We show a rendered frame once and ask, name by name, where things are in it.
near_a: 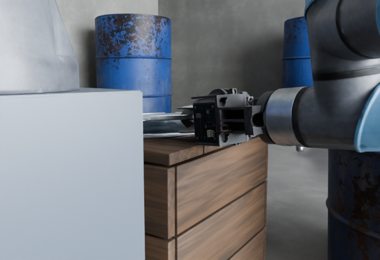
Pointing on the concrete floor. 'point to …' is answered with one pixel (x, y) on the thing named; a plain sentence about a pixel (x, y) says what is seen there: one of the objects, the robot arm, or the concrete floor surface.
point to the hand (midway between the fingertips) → (189, 117)
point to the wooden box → (204, 199)
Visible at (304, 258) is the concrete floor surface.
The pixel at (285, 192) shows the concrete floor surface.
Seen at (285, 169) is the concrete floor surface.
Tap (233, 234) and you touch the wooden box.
